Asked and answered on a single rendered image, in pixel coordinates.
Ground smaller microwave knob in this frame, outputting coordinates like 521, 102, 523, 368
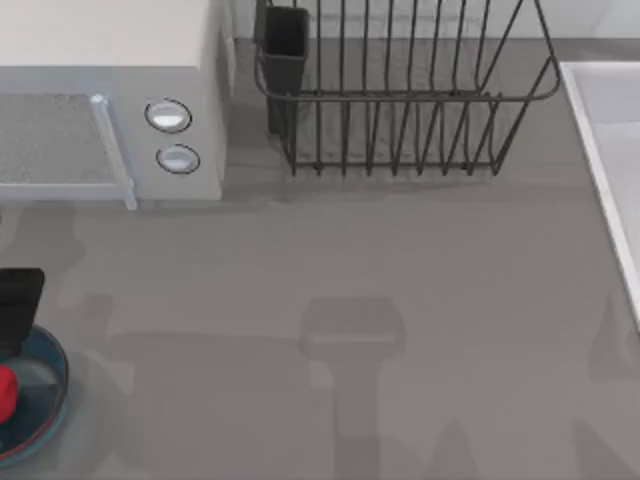
155, 143, 202, 176

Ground microwave door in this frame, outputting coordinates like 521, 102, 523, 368
0, 92, 139, 211

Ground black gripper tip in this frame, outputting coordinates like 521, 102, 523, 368
0, 267, 47, 358

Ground black cutlery holder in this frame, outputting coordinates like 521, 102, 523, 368
254, 4, 311, 135

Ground larger microwave knob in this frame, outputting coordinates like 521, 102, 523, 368
143, 97, 194, 135

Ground blue plate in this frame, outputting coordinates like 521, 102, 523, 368
0, 322, 70, 464

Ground pale microwave oven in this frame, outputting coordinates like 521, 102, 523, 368
0, 0, 236, 211

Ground white sink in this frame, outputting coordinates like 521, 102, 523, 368
558, 61, 640, 335

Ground red apple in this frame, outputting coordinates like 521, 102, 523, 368
0, 363, 19, 425

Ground black wire dish rack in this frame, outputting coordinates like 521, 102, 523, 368
253, 0, 561, 178

